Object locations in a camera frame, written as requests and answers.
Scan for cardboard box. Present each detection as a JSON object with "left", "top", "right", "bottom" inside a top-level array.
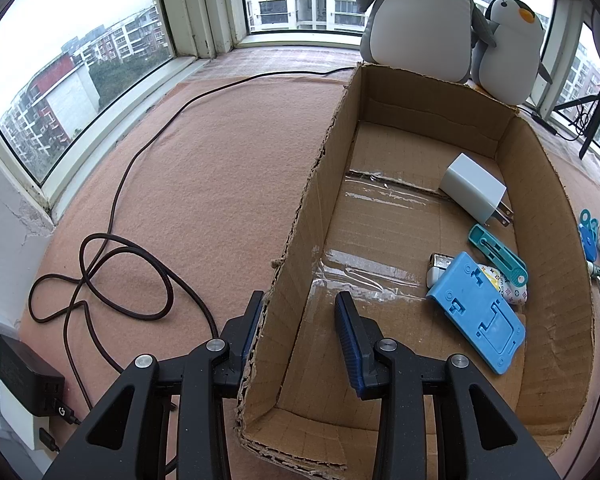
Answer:
[{"left": 235, "top": 61, "right": 595, "bottom": 471}]

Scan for small penguin plush toy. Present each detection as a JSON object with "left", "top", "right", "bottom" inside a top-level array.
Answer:
[{"left": 471, "top": 0, "right": 553, "bottom": 107}]

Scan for blue handled scissors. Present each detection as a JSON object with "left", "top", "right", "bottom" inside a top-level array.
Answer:
[{"left": 578, "top": 207, "right": 600, "bottom": 241}]

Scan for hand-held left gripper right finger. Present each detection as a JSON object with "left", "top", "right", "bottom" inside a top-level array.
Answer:
[{"left": 334, "top": 291, "right": 562, "bottom": 480}]

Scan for black power adapter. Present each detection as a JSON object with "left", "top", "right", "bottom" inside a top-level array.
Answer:
[{"left": 0, "top": 335, "right": 66, "bottom": 417}]

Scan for blue plastic phone stand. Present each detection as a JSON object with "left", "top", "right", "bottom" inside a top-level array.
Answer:
[{"left": 426, "top": 251, "right": 526, "bottom": 376}]

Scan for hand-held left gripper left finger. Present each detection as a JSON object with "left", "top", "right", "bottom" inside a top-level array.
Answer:
[{"left": 40, "top": 290, "right": 266, "bottom": 480}]

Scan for large penguin plush toy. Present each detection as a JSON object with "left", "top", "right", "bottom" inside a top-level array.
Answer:
[{"left": 356, "top": 0, "right": 496, "bottom": 84}]

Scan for dark ring light cable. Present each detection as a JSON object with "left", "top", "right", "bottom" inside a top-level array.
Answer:
[{"left": 28, "top": 62, "right": 588, "bottom": 411}]

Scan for white window frame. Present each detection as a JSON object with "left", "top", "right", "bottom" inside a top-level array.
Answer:
[{"left": 0, "top": 0, "right": 600, "bottom": 221}]

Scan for black tripod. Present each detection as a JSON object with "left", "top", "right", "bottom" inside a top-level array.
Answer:
[{"left": 555, "top": 84, "right": 600, "bottom": 159}]

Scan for teal utility knife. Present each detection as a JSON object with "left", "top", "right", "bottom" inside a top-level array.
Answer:
[{"left": 468, "top": 224, "right": 529, "bottom": 286}]

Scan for white charger plug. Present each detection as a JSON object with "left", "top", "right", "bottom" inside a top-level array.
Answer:
[{"left": 438, "top": 153, "right": 515, "bottom": 228}]

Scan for small patterned white pouch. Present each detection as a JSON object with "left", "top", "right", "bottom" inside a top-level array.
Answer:
[{"left": 426, "top": 254, "right": 530, "bottom": 306}]

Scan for black inline cable remote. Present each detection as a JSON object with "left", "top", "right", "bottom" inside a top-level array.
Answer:
[{"left": 530, "top": 114, "right": 563, "bottom": 136}]

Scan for white wall socket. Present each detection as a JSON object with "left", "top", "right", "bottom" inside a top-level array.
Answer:
[{"left": 0, "top": 307, "right": 46, "bottom": 451}]

